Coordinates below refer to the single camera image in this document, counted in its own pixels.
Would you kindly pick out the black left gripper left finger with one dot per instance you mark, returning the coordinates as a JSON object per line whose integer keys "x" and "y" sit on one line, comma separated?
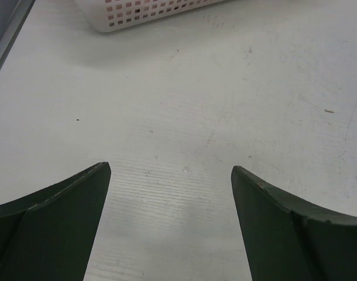
{"x": 49, "y": 234}

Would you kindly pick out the white plastic perforated basket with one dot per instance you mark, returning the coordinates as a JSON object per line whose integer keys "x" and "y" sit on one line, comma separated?
{"x": 112, "y": 15}

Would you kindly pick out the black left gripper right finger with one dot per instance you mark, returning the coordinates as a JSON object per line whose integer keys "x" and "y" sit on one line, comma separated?
{"x": 289, "y": 238}

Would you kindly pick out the aluminium table edge rail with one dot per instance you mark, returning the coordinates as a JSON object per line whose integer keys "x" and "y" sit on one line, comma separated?
{"x": 12, "y": 17}

